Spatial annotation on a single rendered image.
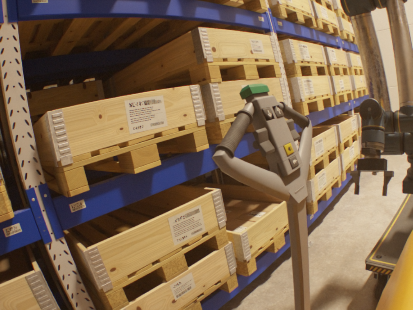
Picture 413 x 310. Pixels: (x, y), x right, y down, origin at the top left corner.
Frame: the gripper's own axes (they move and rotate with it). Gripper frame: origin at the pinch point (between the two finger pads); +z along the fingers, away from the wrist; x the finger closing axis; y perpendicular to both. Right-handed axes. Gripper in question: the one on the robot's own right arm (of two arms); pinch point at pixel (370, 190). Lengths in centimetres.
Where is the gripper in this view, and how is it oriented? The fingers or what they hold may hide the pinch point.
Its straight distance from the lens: 121.2
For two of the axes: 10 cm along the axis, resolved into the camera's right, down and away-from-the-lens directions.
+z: -1.2, 9.9, -1.2
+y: 7.9, 1.7, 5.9
